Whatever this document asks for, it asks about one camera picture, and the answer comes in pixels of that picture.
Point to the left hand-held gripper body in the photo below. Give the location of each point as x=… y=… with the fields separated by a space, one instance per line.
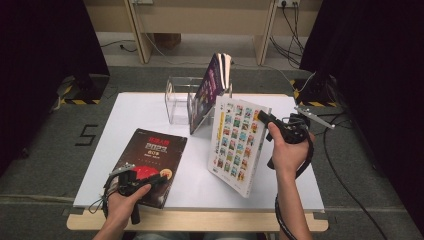
x=126 y=183

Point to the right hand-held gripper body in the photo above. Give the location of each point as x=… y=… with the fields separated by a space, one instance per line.
x=295 y=130

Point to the black and red magazine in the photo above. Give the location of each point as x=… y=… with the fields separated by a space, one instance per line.
x=156 y=150

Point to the white magazine with picture grid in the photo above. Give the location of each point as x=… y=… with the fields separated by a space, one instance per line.
x=236 y=146

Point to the clear acrylic magazine rack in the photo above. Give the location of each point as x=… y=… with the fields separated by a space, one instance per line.
x=178 y=100

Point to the person's left hand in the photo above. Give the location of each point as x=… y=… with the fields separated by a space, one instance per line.
x=121 y=211

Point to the person's right hand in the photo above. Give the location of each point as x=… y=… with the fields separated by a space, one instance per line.
x=288 y=158

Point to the black stand base striped tape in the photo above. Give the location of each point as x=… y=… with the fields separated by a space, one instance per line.
x=316 y=91
x=86 y=90

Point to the white board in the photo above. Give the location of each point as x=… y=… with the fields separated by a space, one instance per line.
x=140 y=110

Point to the black curtain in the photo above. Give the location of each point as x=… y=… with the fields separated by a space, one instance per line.
x=383 y=66
x=33 y=66

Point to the beige wooden desk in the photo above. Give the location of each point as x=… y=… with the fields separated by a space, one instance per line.
x=200 y=16

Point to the white wall socket with plugs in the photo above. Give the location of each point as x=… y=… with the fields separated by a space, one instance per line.
x=288 y=2

